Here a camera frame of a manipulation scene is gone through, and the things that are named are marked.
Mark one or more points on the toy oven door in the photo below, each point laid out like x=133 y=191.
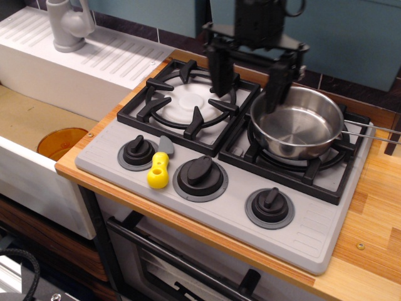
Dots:
x=169 y=265

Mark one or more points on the black middle stove knob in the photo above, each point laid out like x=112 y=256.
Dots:
x=200 y=180

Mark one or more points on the black stove knob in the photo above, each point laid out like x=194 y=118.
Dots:
x=270 y=209
x=136 y=155
x=200 y=180

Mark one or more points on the stainless steel saucepan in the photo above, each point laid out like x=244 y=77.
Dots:
x=304 y=127

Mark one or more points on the black oven door handle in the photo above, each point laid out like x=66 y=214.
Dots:
x=242 y=292

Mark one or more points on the yellow handled grey spatula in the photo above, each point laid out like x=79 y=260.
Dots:
x=158 y=175

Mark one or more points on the black right stove knob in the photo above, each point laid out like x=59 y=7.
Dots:
x=270 y=209

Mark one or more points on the white toy sink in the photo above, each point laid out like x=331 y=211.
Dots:
x=43 y=90

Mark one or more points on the orange plastic plate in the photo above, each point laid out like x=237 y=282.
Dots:
x=56 y=144

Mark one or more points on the black left burner grate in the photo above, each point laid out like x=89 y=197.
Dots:
x=180 y=103

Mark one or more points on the black burner grate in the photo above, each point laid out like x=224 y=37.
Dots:
x=180 y=103
x=332 y=177

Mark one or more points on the grey toy faucet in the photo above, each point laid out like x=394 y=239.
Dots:
x=69 y=27

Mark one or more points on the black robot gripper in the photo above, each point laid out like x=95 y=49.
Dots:
x=258 y=25

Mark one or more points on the black right burner grate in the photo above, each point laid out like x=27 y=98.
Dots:
x=332 y=177

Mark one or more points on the black left stove knob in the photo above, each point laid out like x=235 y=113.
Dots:
x=136 y=155

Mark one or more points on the grey toy stove top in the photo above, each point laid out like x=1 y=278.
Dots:
x=181 y=146

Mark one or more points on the teal backsplash panel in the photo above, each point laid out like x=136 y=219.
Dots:
x=356 y=41

